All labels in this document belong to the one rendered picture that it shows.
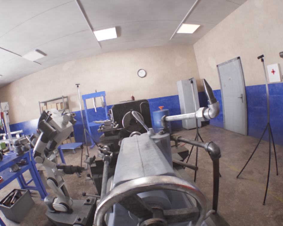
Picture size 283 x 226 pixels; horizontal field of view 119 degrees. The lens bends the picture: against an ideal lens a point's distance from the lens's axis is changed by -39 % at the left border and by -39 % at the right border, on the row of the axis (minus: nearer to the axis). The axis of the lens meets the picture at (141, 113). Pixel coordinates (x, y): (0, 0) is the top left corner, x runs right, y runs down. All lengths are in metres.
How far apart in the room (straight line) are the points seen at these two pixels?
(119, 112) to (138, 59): 3.77
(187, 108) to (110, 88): 2.91
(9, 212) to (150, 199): 2.27
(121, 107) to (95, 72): 3.73
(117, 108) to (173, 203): 1.54
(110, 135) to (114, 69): 4.22
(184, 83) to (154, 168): 4.73
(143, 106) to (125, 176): 1.46
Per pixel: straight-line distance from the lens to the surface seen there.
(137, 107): 1.77
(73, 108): 5.53
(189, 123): 5.07
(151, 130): 0.63
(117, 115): 1.78
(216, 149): 0.42
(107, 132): 1.21
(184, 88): 4.95
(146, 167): 0.33
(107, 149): 1.02
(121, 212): 0.37
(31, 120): 6.80
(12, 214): 2.40
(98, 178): 1.11
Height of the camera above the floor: 1.32
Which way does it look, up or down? 5 degrees down
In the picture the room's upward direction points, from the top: 9 degrees counter-clockwise
